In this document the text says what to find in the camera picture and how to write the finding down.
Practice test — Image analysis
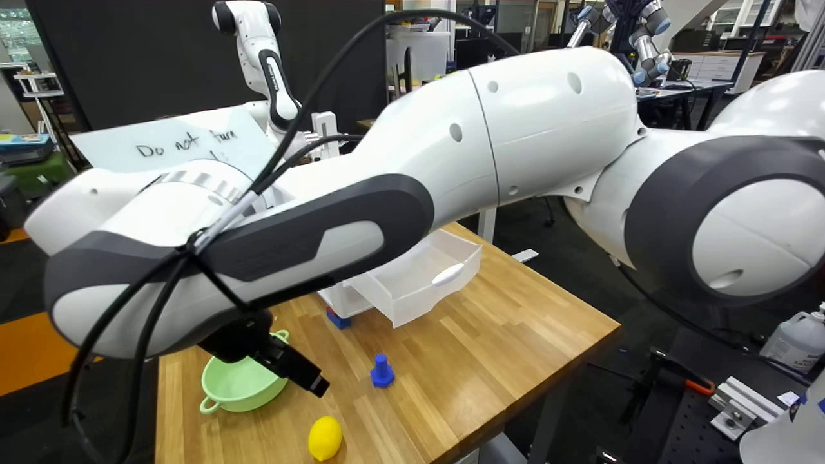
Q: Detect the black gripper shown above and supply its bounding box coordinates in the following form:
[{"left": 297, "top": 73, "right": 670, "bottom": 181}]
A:
[{"left": 199, "top": 309, "right": 333, "bottom": 399}]

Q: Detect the yellow lemon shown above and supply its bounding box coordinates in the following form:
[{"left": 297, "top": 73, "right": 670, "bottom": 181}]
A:
[{"left": 308, "top": 416, "right": 346, "bottom": 464}]

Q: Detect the translucent plastic drawer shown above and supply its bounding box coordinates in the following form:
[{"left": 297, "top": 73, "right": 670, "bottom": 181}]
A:
[{"left": 342, "top": 229, "right": 484, "bottom": 329}]

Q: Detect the blue plastic peg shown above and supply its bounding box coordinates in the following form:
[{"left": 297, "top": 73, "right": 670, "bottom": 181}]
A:
[{"left": 369, "top": 354, "right": 397, "bottom": 393}]

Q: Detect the whiteboard with handwriting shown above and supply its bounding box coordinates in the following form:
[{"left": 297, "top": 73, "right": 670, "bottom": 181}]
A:
[{"left": 69, "top": 109, "right": 278, "bottom": 177}]

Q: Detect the orange floor mat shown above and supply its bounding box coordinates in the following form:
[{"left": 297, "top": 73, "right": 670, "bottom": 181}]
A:
[{"left": 0, "top": 309, "right": 82, "bottom": 399}]

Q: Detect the black backdrop panel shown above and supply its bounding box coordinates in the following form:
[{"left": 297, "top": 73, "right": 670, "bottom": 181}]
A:
[{"left": 24, "top": 0, "right": 390, "bottom": 144}]

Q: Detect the aluminium extrusion profile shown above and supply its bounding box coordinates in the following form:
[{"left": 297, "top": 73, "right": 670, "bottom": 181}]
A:
[{"left": 710, "top": 375, "right": 781, "bottom": 443}]

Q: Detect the white plastic bottle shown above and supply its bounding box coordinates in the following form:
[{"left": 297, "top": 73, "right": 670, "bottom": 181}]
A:
[{"left": 757, "top": 301, "right": 825, "bottom": 377}]

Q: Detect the green pot with handles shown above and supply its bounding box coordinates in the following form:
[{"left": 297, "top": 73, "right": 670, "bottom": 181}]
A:
[{"left": 199, "top": 328, "right": 293, "bottom": 417}]

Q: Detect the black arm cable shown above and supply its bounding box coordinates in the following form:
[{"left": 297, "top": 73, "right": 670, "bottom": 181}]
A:
[{"left": 60, "top": 5, "right": 523, "bottom": 464}]

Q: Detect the black clamp orange handle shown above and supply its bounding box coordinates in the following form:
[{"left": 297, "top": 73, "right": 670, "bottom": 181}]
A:
[{"left": 629, "top": 345, "right": 717, "bottom": 424}]

